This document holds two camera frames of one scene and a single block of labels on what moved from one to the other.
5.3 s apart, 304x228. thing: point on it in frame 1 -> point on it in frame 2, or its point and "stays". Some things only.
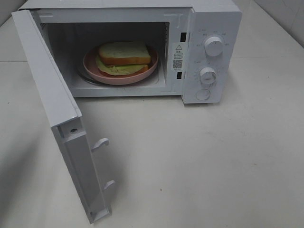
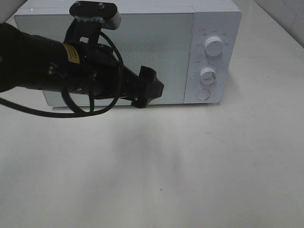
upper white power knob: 213,46 stays
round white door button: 203,94 stays
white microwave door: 56,96 -> 162,39
